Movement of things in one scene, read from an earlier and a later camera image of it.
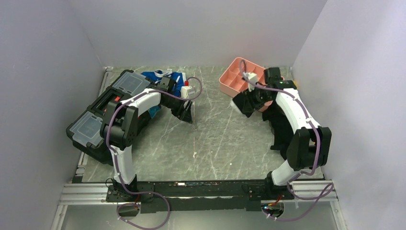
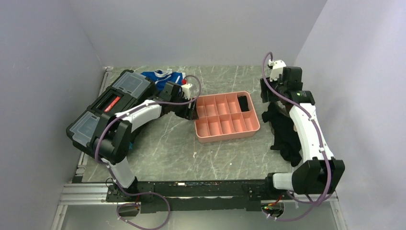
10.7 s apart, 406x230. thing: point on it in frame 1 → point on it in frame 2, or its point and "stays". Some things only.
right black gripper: (250, 105) → (266, 88)
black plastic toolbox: (85, 132) stays
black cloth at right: (282, 130) stays
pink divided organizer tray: (231, 82) → (219, 118)
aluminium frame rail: (83, 194) stays
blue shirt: (155, 75) stays
